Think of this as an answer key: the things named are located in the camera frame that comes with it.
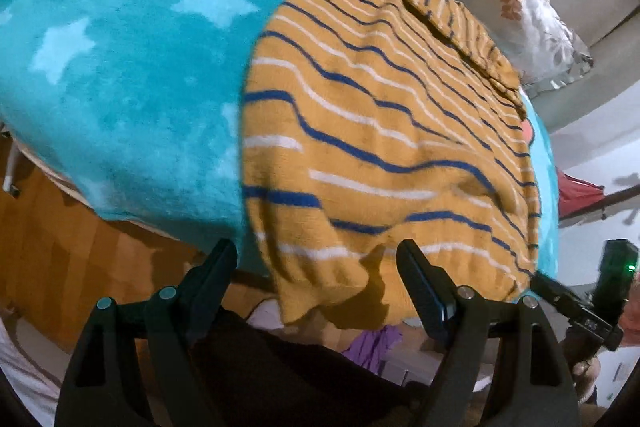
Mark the yellow striped sweater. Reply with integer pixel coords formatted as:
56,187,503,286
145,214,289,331
240,0,543,329

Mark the red cloth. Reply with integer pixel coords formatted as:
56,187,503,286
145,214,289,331
556,169,608,220

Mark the person's right hand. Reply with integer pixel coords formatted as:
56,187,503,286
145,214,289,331
570,277,640,408

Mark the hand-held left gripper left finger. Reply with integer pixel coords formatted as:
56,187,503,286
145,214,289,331
54,238,239,427

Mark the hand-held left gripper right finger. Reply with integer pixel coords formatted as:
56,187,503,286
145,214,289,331
395,238,582,427

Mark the floral pillow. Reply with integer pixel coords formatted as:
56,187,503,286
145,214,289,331
430,0,596,88

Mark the purple cloth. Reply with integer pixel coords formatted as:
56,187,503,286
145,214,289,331
342,326,405,375

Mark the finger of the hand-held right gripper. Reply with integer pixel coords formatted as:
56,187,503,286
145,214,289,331
530,273,625,352

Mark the teal star blanket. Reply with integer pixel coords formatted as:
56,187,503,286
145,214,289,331
0,0,561,280

